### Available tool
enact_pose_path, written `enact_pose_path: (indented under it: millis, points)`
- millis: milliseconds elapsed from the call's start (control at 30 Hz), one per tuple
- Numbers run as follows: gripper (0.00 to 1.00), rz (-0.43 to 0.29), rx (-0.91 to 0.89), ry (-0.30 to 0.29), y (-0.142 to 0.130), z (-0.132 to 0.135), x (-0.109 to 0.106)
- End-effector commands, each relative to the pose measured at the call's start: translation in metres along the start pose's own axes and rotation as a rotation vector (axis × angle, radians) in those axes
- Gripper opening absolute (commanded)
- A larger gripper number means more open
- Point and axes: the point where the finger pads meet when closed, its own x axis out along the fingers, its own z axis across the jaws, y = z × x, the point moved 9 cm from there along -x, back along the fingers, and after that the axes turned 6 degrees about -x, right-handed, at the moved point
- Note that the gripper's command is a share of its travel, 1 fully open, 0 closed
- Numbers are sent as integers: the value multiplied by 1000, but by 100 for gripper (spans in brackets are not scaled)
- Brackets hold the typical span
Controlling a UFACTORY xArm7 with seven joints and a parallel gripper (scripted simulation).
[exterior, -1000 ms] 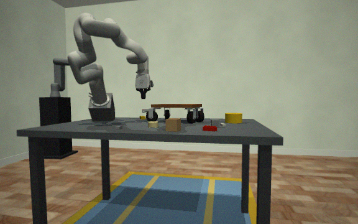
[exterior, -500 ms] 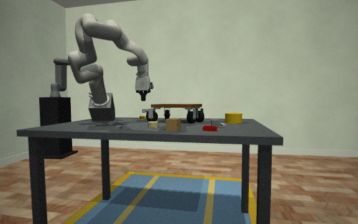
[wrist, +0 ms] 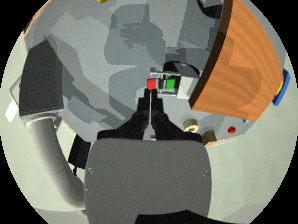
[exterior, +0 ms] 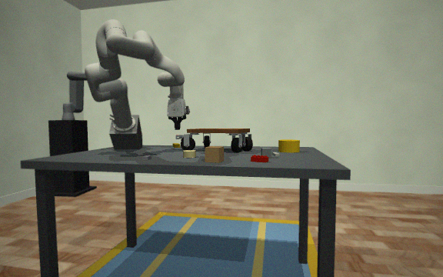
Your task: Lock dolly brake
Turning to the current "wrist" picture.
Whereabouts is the tan cardboard box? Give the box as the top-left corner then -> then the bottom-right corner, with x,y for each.
202,132 -> 217,147

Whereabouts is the red toy brick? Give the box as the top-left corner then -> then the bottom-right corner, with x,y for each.
228,127 -> 236,133

